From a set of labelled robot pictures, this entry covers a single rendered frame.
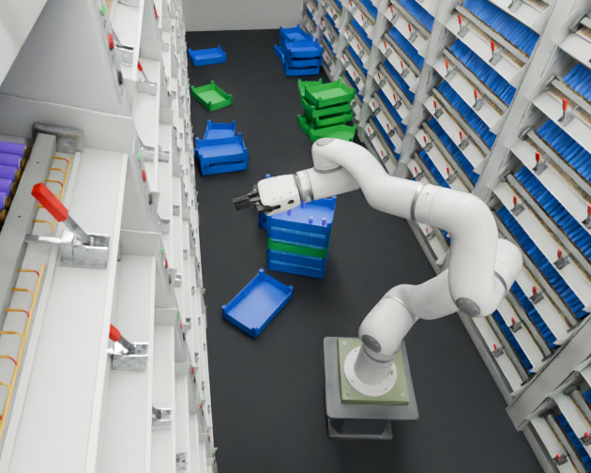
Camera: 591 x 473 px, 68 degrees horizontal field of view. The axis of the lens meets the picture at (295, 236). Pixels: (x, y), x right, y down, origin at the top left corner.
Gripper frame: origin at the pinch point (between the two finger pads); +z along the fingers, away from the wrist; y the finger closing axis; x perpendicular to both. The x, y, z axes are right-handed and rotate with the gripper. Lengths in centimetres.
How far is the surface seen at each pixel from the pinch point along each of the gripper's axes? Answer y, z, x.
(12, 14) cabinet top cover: -60, 3, 70
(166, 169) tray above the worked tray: 8.2, 16.4, 10.4
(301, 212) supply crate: 67, -20, -74
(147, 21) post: 30, 11, 38
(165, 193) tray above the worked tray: -1.8, 16.6, 10.5
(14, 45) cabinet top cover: -62, 3, 69
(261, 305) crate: 39, 11, -100
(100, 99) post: -40, 7, 54
